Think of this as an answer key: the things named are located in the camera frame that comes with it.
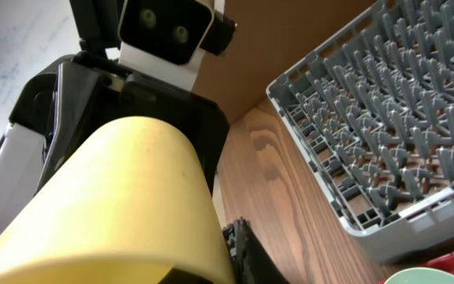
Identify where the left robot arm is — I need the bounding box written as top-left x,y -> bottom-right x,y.
0,0 -> 236,234

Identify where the yellow plastic cup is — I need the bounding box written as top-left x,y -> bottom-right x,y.
0,117 -> 234,283

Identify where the green plastic bowl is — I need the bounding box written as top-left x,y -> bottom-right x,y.
385,267 -> 454,284

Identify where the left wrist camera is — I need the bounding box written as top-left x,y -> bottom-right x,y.
117,0 -> 237,91

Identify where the grey dishwasher rack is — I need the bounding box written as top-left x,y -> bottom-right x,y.
266,0 -> 454,263

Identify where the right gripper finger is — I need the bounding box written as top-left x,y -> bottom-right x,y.
222,218 -> 289,284

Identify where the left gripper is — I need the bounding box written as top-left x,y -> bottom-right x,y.
9,51 -> 229,189

